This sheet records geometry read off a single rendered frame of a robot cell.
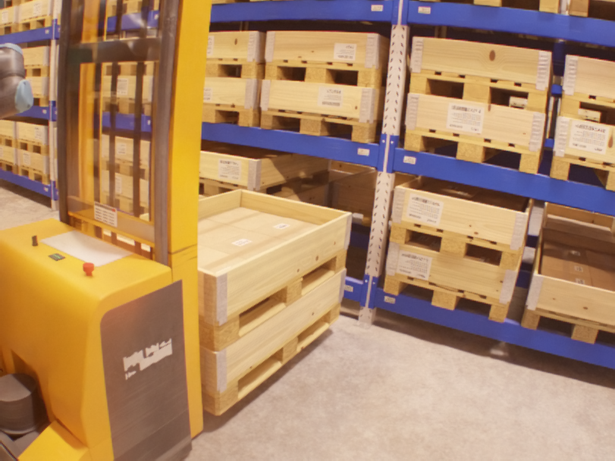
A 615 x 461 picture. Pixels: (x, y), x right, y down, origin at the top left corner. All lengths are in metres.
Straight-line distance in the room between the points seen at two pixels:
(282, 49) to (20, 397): 2.53
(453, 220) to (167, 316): 1.73
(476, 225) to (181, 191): 1.71
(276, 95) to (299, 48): 0.36
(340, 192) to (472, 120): 2.04
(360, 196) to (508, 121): 2.05
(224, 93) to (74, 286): 2.26
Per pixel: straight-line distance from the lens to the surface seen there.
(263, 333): 2.17
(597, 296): 2.83
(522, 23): 2.71
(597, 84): 2.67
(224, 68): 3.55
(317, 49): 3.04
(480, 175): 2.70
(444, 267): 2.83
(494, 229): 2.70
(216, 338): 1.88
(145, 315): 1.54
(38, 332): 1.66
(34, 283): 1.66
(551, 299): 2.83
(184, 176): 1.59
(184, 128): 1.55
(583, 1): 2.72
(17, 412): 1.82
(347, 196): 4.37
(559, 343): 2.96
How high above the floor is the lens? 1.49
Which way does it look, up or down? 15 degrees down
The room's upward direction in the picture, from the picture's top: 5 degrees clockwise
